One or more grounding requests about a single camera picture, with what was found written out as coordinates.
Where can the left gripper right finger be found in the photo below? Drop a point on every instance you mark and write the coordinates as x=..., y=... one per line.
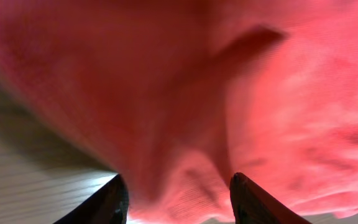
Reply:
x=251, y=204

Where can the red printed t-shirt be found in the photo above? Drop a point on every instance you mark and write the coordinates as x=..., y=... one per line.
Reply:
x=178, y=95

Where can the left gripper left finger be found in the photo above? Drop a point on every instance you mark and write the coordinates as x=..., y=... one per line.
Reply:
x=108, y=205

